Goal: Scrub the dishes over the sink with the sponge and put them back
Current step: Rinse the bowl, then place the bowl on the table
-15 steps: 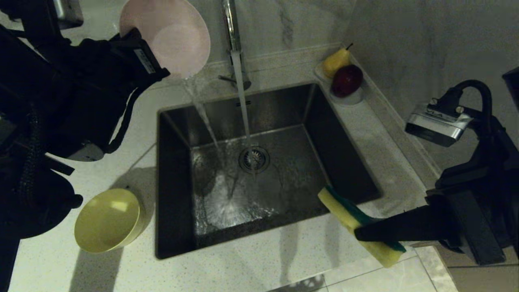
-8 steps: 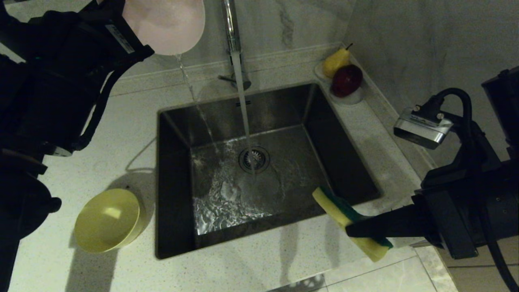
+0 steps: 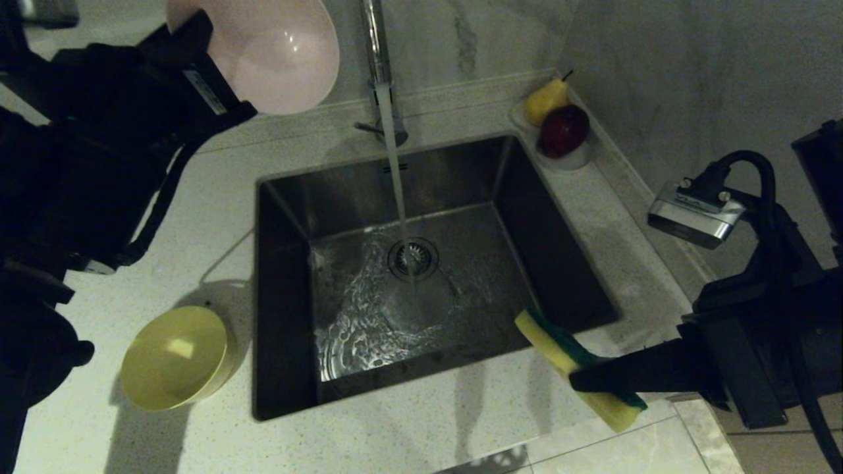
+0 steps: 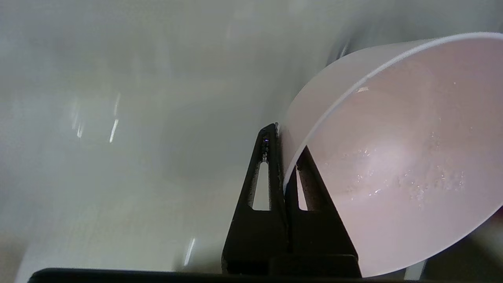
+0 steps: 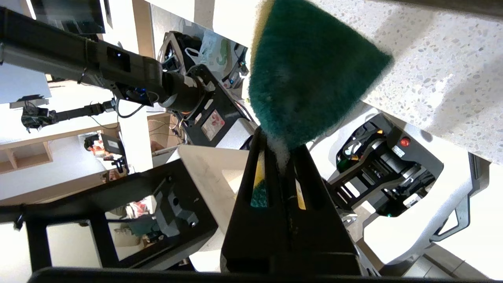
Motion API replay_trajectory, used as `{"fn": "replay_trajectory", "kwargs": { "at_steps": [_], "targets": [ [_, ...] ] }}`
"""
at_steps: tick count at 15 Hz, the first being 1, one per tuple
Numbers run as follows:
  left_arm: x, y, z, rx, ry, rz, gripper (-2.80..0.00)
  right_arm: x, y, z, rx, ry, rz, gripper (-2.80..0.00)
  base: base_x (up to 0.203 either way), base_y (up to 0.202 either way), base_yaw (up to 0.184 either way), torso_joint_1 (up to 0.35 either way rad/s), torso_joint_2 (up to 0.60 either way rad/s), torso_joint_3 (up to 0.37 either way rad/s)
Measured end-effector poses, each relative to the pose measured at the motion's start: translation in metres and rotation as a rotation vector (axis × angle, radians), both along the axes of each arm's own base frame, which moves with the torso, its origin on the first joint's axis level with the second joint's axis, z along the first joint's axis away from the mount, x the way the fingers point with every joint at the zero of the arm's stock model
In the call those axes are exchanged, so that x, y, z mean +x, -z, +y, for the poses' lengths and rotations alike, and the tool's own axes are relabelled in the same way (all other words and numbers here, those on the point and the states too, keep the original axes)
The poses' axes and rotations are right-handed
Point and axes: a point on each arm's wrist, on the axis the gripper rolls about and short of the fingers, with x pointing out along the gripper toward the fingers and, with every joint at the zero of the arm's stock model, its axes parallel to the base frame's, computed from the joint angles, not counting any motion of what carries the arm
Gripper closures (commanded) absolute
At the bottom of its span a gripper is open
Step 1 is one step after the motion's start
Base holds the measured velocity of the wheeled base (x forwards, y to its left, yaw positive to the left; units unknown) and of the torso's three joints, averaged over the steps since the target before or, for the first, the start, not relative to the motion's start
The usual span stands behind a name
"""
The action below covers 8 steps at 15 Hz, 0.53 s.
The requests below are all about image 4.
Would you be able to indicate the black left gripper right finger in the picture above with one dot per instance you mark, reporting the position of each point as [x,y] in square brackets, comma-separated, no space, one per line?
[318,232]

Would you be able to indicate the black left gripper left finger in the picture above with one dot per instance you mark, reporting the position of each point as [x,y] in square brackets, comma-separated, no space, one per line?
[251,232]

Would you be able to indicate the pink plastic bowl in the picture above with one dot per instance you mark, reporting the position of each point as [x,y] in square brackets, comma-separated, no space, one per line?
[393,157]

